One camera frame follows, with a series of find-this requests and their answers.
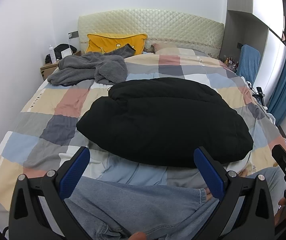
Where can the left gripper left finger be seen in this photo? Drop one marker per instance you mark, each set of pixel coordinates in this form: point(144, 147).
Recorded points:
point(27, 219)

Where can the yellow pillow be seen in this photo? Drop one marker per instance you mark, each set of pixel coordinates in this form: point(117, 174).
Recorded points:
point(105, 43)

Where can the brown cardboard box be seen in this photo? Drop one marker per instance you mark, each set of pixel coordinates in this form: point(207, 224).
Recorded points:
point(48, 69)

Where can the white spray bottle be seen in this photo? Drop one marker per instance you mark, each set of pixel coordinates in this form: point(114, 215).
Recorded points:
point(52, 54)

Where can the blue towel on chair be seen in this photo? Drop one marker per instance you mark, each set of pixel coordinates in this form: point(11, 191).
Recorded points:
point(248, 65)

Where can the grey built-in wardrobe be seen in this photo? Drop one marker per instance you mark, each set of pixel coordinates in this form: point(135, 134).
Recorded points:
point(242, 27)

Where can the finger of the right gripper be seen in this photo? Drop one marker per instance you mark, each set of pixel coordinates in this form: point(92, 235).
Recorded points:
point(279, 154)

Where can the black padded jacket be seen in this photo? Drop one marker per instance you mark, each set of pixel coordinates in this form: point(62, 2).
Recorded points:
point(163, 121)

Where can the cream quilted headboard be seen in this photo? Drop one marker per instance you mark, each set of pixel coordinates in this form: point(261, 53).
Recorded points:
point(161, 26)

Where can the colourful checked bed quilt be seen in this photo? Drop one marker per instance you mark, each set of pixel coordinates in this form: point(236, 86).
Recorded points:
point(44, 134)

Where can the person's right hand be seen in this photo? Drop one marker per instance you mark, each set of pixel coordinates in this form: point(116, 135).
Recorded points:
point(281, 204)

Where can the black bag on box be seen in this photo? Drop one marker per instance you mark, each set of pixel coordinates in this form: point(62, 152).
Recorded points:
point(58, 52)

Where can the blue curtain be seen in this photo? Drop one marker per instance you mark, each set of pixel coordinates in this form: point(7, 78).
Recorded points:
point(277, 102)

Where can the black phone tripod stand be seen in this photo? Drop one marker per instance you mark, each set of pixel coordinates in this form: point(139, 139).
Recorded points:
point(259, 96)

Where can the blue jeans leg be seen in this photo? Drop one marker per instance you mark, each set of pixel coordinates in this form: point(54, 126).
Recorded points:
point(108, 210)

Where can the wall socket panel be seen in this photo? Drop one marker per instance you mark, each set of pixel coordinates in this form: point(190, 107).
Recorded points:
point(73, 34)

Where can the white card on box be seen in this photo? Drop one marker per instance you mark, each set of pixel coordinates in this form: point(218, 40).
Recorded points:
point(66, 52)

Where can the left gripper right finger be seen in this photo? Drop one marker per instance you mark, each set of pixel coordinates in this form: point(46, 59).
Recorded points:
point(245, 208)

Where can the grey fleece robe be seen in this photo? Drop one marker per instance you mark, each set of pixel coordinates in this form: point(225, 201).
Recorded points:
point(108, 68)

